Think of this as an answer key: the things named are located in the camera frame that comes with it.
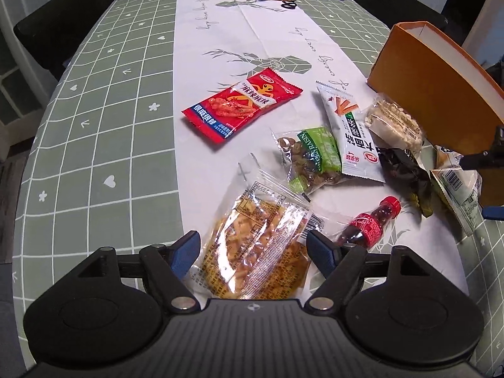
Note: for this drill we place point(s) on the white snack packet orange sticks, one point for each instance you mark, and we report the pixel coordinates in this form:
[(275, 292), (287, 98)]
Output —
[(350, 141)]

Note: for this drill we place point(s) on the red snack packet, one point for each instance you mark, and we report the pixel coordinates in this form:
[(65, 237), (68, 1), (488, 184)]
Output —
[(236, 106)]

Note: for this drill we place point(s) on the small clear bread packet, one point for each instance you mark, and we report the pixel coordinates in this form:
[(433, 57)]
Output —
[(447, 157)]

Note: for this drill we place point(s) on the small cola bottle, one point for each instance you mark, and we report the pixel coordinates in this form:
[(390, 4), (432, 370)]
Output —
[(370, 224)]

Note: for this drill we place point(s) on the dark snack packet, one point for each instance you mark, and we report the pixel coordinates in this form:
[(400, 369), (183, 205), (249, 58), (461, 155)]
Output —
[(405, 173)]

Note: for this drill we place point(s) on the orange cardboard box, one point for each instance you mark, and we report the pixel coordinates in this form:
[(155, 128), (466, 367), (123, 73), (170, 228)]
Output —
[(425, 86)]

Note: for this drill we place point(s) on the clear cracker packet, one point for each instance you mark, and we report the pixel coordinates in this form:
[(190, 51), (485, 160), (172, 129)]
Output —
[(252, 244)]

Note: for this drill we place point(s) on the black clip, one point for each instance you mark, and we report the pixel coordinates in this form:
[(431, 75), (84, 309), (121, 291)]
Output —
[(290, 4)]

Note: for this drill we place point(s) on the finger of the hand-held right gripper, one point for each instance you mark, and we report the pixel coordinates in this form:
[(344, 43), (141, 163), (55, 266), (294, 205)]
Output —
[(478, 161), (495, 212)]

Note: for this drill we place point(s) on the clear peanut brittle packet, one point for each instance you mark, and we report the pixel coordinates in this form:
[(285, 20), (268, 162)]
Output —
[(393, 122)]

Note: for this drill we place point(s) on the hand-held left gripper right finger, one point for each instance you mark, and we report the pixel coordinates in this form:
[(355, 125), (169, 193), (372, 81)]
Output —
[(321, 252)]

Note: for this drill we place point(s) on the green raisin packet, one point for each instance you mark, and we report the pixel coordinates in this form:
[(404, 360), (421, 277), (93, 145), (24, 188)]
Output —
[(319, 153)]

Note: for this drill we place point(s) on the white labelled bread packet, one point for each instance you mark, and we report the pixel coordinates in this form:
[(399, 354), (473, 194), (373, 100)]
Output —
[(454, 189)]

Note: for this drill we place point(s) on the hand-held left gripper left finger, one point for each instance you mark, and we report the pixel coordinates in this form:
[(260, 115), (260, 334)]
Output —
[(183, 252)]

